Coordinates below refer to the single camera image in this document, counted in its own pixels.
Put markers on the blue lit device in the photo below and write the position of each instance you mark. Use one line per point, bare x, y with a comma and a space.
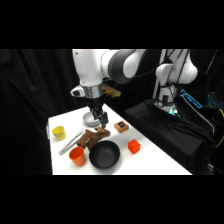
191, 98

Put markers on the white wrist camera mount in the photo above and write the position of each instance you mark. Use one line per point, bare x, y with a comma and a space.
76, 91

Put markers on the small white bowl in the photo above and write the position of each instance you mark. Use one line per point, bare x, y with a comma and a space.
88, 120

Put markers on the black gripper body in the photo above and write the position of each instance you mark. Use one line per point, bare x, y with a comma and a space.
94, 104

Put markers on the orange cup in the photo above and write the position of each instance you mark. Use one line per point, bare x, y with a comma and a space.
77, 157

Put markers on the black robot stand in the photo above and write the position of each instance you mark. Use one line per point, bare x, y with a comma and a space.
166, 133

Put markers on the red cube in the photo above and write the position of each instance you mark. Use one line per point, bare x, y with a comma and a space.
134, 146

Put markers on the small green light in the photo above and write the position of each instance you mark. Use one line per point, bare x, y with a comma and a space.
171, 111

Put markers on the yellow cup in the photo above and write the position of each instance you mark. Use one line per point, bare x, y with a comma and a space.
59, 133

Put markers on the black curtain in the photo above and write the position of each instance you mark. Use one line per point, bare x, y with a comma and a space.
33, 86

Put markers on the brown and yellow object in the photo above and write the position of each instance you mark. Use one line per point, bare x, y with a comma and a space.
111, 91

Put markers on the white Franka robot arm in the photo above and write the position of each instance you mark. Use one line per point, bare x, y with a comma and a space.
90, 71

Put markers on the black bowl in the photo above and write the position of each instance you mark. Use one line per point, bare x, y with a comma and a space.
104, 156

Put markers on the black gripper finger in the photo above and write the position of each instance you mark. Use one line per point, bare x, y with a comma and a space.
97, 118
104, 120

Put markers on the metal tongs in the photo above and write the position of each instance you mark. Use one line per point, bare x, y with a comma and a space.
70, 142

